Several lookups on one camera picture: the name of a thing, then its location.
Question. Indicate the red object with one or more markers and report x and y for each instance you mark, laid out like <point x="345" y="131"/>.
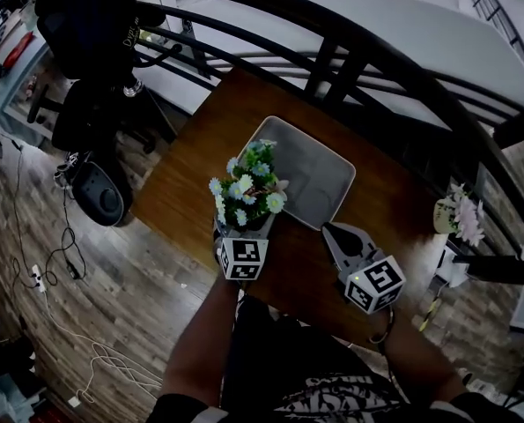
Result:
<point x="19" y="49"/>

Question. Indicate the person's patterned dark clothing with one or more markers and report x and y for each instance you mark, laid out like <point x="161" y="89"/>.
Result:
<point x="297" y="368"/>

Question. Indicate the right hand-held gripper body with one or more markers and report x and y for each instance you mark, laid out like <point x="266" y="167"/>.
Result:
<point x="376" y="280"/>

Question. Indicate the potted flower with blue blooms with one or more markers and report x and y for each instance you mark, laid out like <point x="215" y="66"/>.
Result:
<point x="248" y="192"/>

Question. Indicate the white long counter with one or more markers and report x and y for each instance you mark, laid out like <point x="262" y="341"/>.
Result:
<point x="420" y="29"/>

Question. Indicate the small white box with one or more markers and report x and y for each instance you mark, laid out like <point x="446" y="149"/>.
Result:
<point x="453" y="271"/>

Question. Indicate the person's right forearm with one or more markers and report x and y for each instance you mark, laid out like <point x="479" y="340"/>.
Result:
<point x="415" y="359"/>

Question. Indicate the black metal railing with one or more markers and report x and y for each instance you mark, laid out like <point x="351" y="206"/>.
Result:
<point x="376" y="38"/>

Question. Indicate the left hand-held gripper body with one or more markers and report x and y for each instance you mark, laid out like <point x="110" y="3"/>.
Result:
<point x="244" y="258"/>

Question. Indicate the potted flower with pale blooms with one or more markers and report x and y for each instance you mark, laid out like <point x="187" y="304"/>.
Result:
<point x="462" y="216"/>

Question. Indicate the black office chair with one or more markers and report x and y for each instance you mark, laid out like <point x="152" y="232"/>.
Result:
<point x="90" y="104"/>

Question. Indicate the grey square tray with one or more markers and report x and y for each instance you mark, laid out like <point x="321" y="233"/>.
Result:
<point x="314" y="179"/>

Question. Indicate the person's left forearm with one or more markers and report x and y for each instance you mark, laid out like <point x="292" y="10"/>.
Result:
<point x="200" y="346"/>

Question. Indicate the white power strip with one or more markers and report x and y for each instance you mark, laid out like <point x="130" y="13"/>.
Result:
<point x="39" y="279"/>

